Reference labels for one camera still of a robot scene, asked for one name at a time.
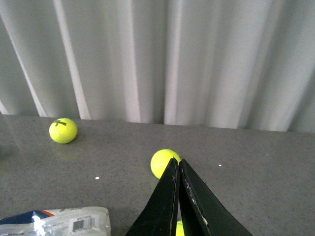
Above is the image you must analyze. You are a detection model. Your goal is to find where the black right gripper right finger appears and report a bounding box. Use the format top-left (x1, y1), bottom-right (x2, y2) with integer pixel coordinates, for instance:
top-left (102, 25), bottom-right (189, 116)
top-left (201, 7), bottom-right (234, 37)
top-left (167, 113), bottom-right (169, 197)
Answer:
top-left (179, 159), bottom-right (251, 236)

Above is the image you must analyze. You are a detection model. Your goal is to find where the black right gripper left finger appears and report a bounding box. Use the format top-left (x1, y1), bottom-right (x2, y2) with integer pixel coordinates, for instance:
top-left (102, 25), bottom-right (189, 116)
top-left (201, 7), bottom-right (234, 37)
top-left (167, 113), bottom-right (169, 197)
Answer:
top-left (126, 158), bottom-right (180, 236)

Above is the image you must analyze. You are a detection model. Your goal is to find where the Wilson tennis ball can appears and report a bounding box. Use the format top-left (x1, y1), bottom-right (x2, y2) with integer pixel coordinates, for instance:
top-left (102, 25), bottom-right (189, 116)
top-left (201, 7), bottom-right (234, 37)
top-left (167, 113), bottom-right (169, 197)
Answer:
top-left (0, 206), bottom-right (111, 236)

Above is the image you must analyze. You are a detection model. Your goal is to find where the near right yellow tennis ball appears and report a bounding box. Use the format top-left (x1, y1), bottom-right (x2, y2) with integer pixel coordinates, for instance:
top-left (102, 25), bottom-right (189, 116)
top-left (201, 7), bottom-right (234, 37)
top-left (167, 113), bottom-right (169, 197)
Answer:
top-left (175, 220), bottom-right (185, 236)

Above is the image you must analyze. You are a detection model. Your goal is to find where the plain yellow tennis ball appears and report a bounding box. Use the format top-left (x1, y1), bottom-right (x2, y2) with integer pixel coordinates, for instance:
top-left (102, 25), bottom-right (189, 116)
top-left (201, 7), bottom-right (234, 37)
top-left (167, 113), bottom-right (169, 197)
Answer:
top-left (150, 149), bottom-right (181, 179)

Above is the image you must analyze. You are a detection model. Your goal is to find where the tennis ball with Wilson print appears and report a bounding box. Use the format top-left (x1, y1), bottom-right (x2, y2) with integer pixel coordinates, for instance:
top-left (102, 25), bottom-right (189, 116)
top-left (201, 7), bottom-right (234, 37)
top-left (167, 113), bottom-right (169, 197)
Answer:
top-left (49, 118), bottom-right (78, 144)

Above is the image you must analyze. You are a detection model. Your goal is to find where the white pleated curtain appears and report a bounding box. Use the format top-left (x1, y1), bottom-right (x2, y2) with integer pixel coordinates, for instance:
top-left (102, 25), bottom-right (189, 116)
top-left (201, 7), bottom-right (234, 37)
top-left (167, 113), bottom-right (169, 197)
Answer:
top-left (0, 0), bottom-right (315, 133)

